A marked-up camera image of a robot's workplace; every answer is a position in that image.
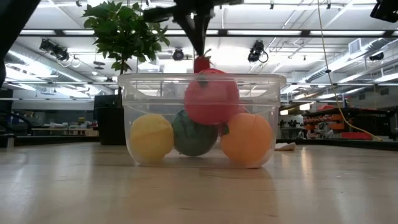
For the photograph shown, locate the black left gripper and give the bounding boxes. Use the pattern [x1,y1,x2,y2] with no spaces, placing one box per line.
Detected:
[142,0,245,56]

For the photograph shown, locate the red toy strawberry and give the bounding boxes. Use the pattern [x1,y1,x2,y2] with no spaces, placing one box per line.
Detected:
[193,48,213,74]

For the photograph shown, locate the green toy watermelon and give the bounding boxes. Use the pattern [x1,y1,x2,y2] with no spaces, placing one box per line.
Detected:
[170,108,219,157]

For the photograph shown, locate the orange toy orange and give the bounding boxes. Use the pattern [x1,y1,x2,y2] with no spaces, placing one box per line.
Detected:
[220,112,274,165]

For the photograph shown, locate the yellow toy lemon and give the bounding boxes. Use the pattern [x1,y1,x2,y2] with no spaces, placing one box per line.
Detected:
[129,113,175,165]

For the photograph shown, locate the clear plastic tupperware container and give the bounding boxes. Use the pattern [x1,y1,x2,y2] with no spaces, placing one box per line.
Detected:
[117,73,287,169]

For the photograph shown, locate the green leafy potted plant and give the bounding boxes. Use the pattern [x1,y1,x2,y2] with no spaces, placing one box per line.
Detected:
[81,0,171,97]

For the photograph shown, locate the red storage shelving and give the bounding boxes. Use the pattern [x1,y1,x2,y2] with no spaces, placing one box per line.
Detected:
[303,104,376,141]

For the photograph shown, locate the black plant pot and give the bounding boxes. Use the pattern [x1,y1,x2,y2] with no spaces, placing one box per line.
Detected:
[93,94,127,146]

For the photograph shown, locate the black background furniture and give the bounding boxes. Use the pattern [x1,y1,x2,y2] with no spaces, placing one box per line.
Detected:
[0,88,35,149]

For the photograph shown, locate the yellow cable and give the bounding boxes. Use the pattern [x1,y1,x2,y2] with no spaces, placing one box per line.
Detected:
[316,0,385,142]

